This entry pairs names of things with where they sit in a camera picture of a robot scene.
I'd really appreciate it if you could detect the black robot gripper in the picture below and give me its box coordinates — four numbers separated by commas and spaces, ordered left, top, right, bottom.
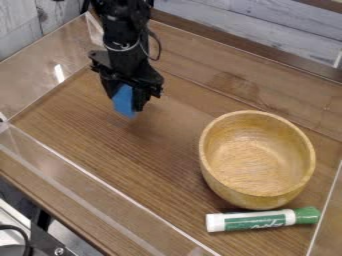
88, 50, 164, 112

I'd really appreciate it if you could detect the blue foam block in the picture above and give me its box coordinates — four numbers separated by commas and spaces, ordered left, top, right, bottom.
112, 84, 135, 118

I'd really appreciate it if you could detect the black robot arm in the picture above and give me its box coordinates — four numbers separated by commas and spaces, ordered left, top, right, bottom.
88, 0, 164, 117

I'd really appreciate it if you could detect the brown wooden bowl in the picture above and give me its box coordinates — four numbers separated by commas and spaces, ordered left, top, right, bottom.
198, 110, 317, 210

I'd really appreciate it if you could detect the green and white marker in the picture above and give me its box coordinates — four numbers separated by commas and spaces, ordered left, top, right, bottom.
206, 207, 321, 232

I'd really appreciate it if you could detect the clear acrylic corner bracket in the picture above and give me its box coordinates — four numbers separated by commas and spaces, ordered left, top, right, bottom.
86, 11, 104, 47

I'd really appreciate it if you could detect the black metal table bracket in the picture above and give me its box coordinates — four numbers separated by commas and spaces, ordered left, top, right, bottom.
30, 224, 78, 256

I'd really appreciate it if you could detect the black cable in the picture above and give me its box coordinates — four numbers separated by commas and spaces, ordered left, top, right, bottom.
0, 224, 32, 256

